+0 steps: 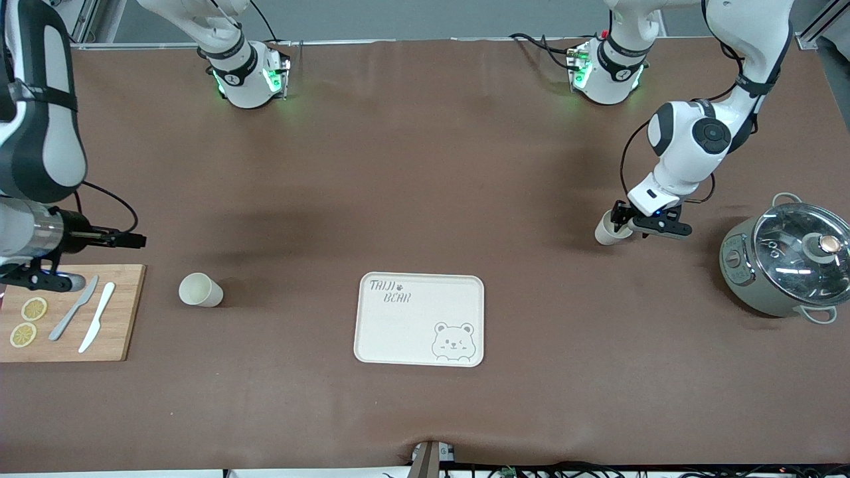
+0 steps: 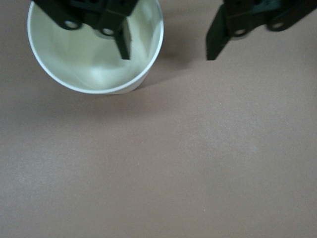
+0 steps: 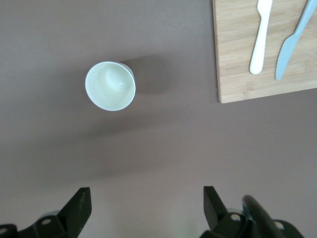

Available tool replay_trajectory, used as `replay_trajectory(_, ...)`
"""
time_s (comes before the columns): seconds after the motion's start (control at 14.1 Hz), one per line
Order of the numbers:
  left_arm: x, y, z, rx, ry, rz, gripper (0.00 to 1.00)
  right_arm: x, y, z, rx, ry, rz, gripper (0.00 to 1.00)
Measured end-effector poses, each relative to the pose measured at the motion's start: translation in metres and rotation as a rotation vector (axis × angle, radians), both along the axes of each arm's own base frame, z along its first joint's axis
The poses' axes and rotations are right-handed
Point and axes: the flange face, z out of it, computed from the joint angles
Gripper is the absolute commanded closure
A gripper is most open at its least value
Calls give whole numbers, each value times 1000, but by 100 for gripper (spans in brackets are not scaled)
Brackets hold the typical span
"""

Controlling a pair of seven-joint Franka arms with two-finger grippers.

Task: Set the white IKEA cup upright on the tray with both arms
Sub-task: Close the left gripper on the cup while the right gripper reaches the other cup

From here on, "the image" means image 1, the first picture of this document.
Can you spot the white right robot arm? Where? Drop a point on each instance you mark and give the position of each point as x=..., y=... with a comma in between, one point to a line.
x=46, y=99

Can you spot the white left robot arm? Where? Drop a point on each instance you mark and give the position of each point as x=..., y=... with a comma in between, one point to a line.
x=690, y=139

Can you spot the cream bear print tray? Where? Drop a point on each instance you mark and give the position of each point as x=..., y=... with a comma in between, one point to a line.
x=398, y=332

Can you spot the wooden cutting board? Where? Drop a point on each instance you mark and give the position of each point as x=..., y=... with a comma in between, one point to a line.
x=126, y=312

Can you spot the white plastic knife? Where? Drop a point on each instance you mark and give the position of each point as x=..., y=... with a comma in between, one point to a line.
x=101, y=312

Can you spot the lemon slice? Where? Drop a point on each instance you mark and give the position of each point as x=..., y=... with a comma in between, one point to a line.
x=23, y=334
x=34, y=309

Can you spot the gray plastic knife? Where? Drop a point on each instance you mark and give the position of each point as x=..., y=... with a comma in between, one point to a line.
x=63, y=325

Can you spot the gray-green cooking pot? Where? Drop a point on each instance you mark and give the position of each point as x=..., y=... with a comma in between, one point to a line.
x=747, y=279

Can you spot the glass pot lid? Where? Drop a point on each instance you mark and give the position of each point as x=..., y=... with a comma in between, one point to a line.
x=790, y=265

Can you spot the aluminium frame profile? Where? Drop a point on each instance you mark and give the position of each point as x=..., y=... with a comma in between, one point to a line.
x=813, y=30
x=83, y=20

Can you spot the gray clamp bracket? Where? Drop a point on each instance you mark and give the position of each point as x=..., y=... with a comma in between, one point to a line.
x=425, y=461

